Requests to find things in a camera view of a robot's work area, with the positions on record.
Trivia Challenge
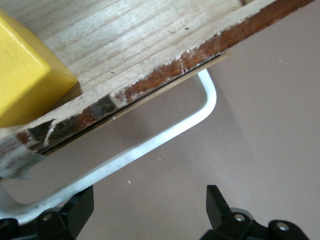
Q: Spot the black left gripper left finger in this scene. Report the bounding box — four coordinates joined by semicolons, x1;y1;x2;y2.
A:
0;186;95;240

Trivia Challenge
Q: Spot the brown table cover sheet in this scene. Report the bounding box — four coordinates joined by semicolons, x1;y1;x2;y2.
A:
0;2;320;240

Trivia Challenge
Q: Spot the light wood drawer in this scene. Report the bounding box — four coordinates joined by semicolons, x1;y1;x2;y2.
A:
0;0;320;181

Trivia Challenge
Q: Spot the yellow wooden block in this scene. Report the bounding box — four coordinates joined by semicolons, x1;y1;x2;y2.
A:
0;9;79;128

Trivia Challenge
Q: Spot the white metal drawer handle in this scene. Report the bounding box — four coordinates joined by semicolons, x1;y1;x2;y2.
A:
0;68;217;225

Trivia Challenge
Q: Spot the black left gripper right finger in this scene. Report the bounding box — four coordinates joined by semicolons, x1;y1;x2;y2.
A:
201;184;311;240

